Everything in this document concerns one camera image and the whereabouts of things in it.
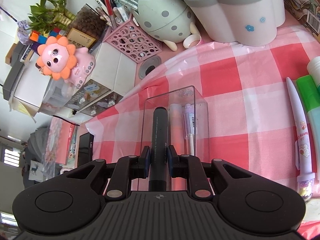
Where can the lavender cartoon pen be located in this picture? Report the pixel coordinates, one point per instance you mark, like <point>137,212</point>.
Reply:
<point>301,130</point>

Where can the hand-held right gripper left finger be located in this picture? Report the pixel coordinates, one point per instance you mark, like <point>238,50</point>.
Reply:
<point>146,161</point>

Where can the pink perforated pen holder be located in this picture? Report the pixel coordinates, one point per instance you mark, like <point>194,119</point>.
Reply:
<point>130,42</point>

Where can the white desktop drawer organizer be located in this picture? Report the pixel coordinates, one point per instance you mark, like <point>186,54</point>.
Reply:
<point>112,65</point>

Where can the purple pen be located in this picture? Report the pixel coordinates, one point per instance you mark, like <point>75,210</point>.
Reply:
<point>189,120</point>

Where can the lavender sachet pouch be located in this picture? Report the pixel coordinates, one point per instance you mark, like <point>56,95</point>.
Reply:
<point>23,31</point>

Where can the white cardboard box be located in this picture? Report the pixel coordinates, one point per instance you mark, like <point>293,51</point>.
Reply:
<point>30,87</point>

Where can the pens in pink holder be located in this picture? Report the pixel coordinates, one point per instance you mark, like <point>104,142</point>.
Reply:
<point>110,7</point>

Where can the white grey flower pen holder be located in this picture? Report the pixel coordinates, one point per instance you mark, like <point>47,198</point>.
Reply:
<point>237,10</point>

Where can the glass vase brown pebbles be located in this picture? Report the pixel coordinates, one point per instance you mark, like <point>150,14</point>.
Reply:
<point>87,22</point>

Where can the pink checked tablecloth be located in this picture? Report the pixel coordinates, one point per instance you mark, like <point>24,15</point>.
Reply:
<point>250,105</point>

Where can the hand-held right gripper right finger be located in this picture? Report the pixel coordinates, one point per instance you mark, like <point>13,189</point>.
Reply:
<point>171,161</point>

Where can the black smartphone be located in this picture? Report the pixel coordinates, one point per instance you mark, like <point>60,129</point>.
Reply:
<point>86,150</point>

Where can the clear plastic storage box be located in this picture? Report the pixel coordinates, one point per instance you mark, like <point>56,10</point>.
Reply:
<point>55,95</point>

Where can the pink lion toy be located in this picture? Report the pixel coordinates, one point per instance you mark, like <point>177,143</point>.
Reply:
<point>57,57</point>

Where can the green bamboo plant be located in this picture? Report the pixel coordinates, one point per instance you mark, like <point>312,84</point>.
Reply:
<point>50,12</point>

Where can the green egg-shaped pen holder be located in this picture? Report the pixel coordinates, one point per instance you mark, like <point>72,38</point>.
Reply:
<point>162,17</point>

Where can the colourful puzzle cube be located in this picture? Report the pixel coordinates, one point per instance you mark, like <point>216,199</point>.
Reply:
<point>37,37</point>

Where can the black marker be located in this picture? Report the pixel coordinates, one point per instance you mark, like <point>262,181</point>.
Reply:
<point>160,130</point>

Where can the clear plastic organizer box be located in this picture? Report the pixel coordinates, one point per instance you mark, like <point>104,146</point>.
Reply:
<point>201,130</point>

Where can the dark grey box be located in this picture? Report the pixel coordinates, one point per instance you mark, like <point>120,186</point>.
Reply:
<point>21,52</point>
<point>12,80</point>

